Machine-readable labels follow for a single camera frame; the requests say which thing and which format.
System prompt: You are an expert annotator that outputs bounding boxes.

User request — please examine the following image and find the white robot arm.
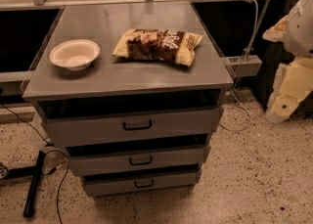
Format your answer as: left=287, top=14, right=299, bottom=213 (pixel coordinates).
left=262, top=0, right=313, bottom=123

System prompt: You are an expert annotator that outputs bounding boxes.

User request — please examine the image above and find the white cable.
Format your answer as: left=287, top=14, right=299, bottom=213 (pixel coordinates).
left=219, top=0, right=259, bottom=133

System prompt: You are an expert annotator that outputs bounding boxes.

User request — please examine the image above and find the grey top drawer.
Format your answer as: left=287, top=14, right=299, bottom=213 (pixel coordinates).
left=43, top=107, right=223, bottom=147

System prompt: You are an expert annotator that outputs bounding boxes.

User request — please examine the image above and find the grey drawer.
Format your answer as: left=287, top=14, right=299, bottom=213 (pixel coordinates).
left=68, top=144, right=210, bottom=176
left=83, top=169, right=201, bottom=197
left=43, top=107, right=223, bottom=147

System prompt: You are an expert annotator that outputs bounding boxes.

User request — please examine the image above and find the yellow brown chip bag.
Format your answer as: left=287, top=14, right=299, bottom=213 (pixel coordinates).
left=112, top=28, right=202, bottom=67

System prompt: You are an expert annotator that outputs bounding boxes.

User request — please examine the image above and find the grey bottom drawer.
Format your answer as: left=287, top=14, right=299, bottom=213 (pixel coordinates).
left=83, top=169, right=201, bottom=197

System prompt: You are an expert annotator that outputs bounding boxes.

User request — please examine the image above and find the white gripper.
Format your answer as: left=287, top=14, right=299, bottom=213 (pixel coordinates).
left=265, top=57, right=313, bottom=123

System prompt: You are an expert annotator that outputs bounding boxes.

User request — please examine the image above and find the grey metal bracket box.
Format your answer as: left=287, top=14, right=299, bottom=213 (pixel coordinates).
left=222, top=55, right=262, bottom=78

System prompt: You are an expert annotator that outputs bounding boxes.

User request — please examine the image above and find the white paper bowl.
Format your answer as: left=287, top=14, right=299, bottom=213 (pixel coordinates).
left=49, top=39, right=100, bottom=71

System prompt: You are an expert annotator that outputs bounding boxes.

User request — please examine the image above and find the grey drawer cabinet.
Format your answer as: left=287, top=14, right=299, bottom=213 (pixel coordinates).
left=23, top=2, right=232, bottom=185

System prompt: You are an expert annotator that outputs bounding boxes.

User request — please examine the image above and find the metal pole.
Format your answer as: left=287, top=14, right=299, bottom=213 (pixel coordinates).
left=242, top=0, right=271, bottom=61

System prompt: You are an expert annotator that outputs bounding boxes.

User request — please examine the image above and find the black cable on floor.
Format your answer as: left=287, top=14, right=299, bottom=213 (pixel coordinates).
left=0, top=103, right=70, bottom=224

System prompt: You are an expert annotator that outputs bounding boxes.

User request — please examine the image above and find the black floor stand leg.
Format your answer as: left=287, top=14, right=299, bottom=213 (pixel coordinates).
left=0, top=151, right=45, bottom=218

